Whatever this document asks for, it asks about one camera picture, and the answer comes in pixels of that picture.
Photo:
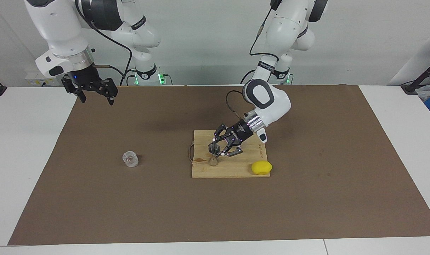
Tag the clear glass cup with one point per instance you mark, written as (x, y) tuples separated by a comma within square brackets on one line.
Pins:
[(130, 159)]

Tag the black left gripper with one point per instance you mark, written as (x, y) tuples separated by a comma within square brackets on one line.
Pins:
[(241, 135)]

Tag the brown table mat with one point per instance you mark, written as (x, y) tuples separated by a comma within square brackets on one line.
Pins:
[(130, 212)]

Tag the clear plastic bag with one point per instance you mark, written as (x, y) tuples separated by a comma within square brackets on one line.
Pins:
[(425, 92)]

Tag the white socket box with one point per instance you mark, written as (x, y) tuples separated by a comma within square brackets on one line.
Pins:
[(34, 78)]

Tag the black stand with base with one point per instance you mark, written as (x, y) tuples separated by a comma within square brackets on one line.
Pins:
[(411, 86)]

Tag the yellow lemon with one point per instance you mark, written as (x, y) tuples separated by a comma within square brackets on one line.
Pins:
[(261, 168)]

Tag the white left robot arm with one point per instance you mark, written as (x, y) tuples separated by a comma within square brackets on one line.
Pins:
[(268, 95)]

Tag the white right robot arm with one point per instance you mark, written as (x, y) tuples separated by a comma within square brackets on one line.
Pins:
[(59, 28)]

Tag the steel double jigger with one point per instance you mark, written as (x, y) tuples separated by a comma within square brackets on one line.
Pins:
[(214, 162)]

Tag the white slanted frame post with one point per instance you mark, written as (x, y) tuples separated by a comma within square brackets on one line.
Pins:
[(413, 60)]

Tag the bamboo cutting board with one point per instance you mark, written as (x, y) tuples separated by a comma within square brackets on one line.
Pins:
[(243, 156)]

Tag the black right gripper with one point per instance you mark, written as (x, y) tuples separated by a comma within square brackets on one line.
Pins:
[(84, 78)]

